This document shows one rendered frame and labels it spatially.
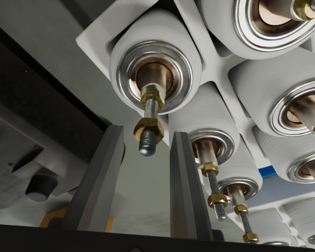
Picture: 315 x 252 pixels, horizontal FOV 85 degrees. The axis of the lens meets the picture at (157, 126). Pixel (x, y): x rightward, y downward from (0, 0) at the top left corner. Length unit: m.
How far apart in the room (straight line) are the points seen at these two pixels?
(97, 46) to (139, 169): 0.53
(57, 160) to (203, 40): 0.34
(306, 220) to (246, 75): 0.42
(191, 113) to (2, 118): 0.31
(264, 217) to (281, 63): 0.45
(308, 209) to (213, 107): 0.42
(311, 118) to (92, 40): 0.26
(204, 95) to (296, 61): 0.11
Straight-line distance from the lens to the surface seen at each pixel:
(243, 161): 0.32
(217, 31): 0.18
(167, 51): 0.17
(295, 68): 0.23
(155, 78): 0.16
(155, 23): 0.18
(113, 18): 0.24
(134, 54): 0.17
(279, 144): 0.32
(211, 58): 0.25
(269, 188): 0.59
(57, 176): 0.42
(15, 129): 0.39
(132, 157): 0.65
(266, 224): 0.60
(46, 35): 0.49
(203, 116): 0.22
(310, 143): 0.31
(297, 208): 0.61
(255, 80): 0.24
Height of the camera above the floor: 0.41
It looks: 51 degrees down
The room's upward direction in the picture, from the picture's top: 177 degrees counter-clockwise
